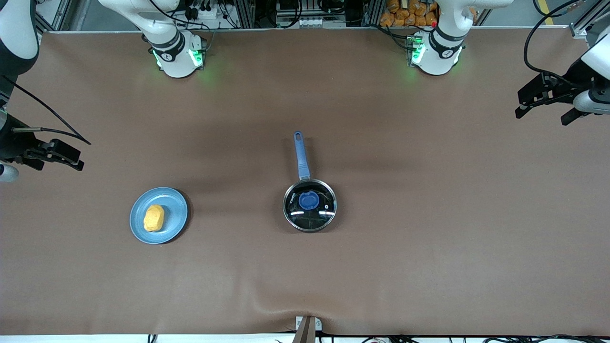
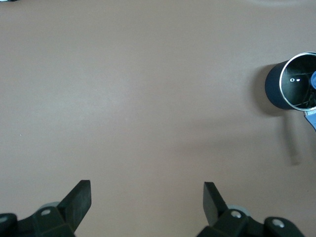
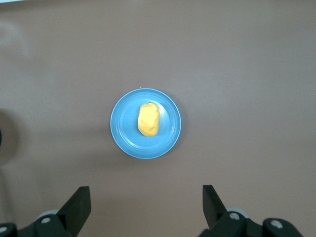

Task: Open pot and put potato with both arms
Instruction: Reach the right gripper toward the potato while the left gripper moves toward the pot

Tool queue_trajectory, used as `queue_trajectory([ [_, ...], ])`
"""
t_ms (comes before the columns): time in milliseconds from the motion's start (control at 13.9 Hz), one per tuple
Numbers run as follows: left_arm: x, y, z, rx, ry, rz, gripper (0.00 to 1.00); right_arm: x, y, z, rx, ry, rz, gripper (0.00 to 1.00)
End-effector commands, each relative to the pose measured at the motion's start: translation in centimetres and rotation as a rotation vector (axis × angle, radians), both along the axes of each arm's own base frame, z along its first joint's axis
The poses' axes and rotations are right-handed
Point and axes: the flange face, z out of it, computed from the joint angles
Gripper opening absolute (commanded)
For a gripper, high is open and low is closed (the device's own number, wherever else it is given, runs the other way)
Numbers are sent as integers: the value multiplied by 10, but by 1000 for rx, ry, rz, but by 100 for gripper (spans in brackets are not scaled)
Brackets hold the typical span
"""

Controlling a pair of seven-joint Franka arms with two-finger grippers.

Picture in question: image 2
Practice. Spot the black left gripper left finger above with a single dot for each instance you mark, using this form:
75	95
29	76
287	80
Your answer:
71	207

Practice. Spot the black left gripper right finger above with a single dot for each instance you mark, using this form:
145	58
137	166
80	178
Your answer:
212	205

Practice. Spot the glass lid with blue knob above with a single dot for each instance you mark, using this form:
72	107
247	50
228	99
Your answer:
296	86

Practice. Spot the black cooking pot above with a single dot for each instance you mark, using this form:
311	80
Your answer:
272	85

